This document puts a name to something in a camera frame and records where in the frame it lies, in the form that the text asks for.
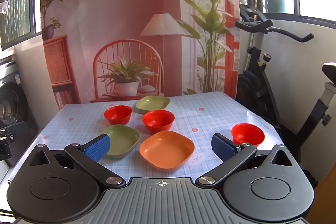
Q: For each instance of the printed room backdrop cloth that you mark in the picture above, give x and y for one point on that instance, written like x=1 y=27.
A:
x=126 y=16

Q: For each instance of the orange square plate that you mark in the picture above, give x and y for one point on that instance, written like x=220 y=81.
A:
x=167 y=150

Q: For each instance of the black exercise bike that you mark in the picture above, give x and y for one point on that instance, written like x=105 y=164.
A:
x=265 y=87

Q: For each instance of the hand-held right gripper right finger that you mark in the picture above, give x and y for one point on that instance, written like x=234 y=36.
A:
x=223 y=147

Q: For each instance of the plaid printed tablecloth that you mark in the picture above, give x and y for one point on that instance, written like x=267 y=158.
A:
x=199 y=119

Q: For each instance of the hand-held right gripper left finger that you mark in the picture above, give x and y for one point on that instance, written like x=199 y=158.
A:
x=96 y=148

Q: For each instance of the red plastic bowl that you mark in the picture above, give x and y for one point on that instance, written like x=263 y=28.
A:
x=247 y=134
x=158 y=122
x=117 y=115

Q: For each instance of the grey washing machine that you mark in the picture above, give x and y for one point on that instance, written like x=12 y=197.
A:
x=14 y=103

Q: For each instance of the green square plate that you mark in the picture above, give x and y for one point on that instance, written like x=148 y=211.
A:
x=152 y=104
x=123 y=141

